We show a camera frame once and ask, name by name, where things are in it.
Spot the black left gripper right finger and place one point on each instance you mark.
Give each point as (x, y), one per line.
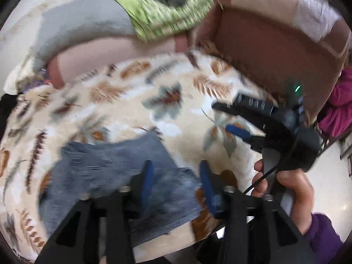
(228, 205)

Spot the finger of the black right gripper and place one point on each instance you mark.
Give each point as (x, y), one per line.
(255, 111)
(256, 142)

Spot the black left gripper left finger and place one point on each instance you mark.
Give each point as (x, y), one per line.
(125, 204)

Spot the blue denim pants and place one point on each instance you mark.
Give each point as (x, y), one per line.
(100, 169)

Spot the purple sleeve forearm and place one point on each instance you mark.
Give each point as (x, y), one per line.
(323, 239)

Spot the magenta clothing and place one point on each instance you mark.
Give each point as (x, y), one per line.
(335, 116)

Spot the person right hand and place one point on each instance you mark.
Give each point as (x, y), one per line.
(301, 213)

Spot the green checkered folded blanket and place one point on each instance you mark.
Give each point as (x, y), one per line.
(152, 20)

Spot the colourful items under pillow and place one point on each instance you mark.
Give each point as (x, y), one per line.
(42, 78)

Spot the black cloth beside sofa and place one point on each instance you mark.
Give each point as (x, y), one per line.
(7, 104)

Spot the white crumpled cloth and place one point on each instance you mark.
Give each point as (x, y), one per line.
(22, 74)

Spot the grey quilted pillow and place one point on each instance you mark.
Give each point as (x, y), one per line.
(74, 23)

